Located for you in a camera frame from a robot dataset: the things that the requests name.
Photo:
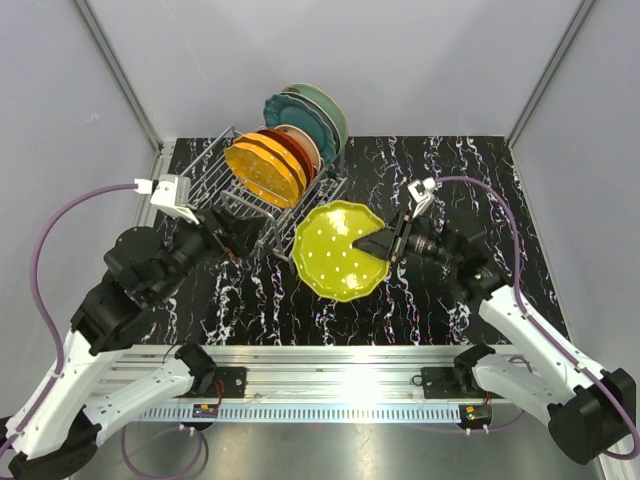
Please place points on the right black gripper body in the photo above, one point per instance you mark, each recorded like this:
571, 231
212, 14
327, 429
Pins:
410, 238

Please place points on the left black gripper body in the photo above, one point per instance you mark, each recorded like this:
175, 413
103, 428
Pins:
193, 239

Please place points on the orange dotted plate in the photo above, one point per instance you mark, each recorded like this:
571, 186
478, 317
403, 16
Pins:
263, 174

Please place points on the yellow dotted plate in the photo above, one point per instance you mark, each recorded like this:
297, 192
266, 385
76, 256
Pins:
282, 157

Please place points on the red brown scalloped plate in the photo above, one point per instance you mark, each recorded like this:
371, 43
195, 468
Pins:
295, 148

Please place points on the cream plate with black flower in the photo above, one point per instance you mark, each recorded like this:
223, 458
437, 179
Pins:
306, 141

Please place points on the teal plate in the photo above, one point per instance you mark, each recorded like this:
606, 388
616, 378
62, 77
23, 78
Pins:
283, 109

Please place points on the green floral plate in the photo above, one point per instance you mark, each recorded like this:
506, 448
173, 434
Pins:
327, 104

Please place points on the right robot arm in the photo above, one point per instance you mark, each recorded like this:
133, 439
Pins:
586, 408

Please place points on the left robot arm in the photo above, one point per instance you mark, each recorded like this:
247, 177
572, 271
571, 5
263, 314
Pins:
61, 427

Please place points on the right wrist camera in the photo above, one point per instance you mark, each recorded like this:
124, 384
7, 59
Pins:
422, 193

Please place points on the grey wire dish rack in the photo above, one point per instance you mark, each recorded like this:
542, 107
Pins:
213, 184

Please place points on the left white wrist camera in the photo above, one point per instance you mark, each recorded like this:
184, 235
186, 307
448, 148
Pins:
169, 194

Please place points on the aluminium mounting rail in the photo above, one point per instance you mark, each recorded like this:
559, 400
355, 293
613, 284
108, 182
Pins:
376, 374

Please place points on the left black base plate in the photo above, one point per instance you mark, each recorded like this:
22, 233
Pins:
231, 382

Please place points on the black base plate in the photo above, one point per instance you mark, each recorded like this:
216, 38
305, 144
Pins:
448, 383
231, 382

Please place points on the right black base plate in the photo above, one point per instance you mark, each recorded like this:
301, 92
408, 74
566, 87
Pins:
448, 383

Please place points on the white slotted cable duct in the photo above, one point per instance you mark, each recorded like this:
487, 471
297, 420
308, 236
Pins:
190, 412

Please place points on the left aluminium frame post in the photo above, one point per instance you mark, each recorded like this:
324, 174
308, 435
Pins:
113, 65

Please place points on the aluminium frame post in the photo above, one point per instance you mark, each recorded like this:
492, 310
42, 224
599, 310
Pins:
575, 25
113, 65

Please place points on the right aluminium frame post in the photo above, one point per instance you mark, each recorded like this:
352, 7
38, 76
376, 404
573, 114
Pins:
575, 25

